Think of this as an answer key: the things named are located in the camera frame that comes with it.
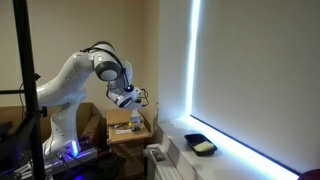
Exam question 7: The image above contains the white spray bottle red trigger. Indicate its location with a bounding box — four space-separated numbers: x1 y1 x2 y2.
129 108 143 134

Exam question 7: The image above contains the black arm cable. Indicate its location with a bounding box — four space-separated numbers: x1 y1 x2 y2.
80 40 130 88

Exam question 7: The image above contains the light wooden nightstand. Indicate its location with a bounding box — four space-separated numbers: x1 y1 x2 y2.
105 108 154 179

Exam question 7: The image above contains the white finned radiator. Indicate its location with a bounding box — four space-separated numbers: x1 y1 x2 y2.
145 144 184 180

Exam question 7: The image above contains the black camera tripod stand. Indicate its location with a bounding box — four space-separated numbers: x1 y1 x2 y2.
0 0 48 180

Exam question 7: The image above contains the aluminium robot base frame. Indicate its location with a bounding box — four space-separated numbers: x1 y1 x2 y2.
14 146 99 179

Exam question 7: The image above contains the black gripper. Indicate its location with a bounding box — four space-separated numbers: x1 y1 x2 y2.
131 94 148 112

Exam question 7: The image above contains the housing service brochure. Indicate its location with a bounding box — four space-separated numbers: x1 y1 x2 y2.
114 128 133 135

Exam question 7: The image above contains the grey roller window blind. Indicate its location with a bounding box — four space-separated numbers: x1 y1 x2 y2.
193 0 320 176

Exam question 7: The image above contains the black plastic tray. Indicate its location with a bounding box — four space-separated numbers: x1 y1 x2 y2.
184 133 218 157

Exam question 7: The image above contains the yellow sponge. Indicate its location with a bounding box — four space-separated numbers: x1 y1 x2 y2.
193 141 215 153

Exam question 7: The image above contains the maroon round object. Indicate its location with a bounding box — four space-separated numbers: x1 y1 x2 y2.
298 169 320 180

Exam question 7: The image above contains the white window ledge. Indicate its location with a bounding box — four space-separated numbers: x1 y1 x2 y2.
154 114 301 180

